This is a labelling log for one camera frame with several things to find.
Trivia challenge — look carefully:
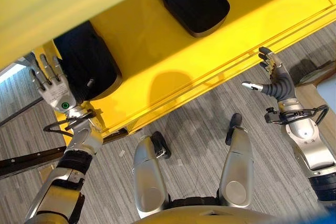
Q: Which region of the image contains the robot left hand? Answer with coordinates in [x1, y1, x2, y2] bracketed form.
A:
[30, 53, 96, 114]

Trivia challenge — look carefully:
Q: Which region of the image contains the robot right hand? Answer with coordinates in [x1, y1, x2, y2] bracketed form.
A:
[241, 47, 303, 113]

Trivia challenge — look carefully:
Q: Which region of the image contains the black sole-shaped part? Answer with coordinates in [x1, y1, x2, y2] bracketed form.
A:
[152, 0, 231, 39]
[53, 21, 123, 102]

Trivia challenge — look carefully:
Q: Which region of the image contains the yellow metal shelf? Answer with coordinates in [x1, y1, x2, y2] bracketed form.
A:
[0, 0, 336, 145]

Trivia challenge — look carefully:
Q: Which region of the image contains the blue plastic box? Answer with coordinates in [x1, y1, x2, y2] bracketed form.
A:
[296, 199, 336, 224]

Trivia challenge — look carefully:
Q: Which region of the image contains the brown wooden furniture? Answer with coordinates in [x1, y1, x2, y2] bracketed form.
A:
[294, 60, 336, 132]

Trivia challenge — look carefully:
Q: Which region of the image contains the robot right foot dark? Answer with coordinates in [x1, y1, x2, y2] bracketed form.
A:
[225, 113, 243, 146]

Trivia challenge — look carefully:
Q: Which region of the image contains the robot foot dark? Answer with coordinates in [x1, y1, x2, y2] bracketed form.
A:
[225, 113, 243, 146]
[151, 131, 172, 160]

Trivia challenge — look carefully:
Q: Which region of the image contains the robot right leg silver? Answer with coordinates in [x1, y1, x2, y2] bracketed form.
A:
[218, 126, 254, 209]

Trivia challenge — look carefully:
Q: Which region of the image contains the robot left foot dark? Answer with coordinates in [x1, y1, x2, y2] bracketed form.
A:
[151, 131, 172, 160]

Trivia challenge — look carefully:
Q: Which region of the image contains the robot torso silver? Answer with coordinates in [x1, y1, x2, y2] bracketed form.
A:
[133, 195, 299, 224]

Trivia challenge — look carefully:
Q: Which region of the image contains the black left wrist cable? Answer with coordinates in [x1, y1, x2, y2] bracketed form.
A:
[43, 112, 97, 137]

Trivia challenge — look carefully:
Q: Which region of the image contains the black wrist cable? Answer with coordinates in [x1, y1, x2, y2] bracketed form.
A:
[279, 104, 330, 126]
[43, 112, 97, 137]

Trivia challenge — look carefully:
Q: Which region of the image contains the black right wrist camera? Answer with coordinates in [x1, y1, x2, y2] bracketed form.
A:
[264, 106, 279, 124]

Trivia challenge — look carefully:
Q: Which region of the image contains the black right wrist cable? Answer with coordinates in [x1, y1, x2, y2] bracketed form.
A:
[279, 104, 330, 126]

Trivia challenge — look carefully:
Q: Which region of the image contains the black metal rail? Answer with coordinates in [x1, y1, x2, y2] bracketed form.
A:
[0, 146, 67, 178]

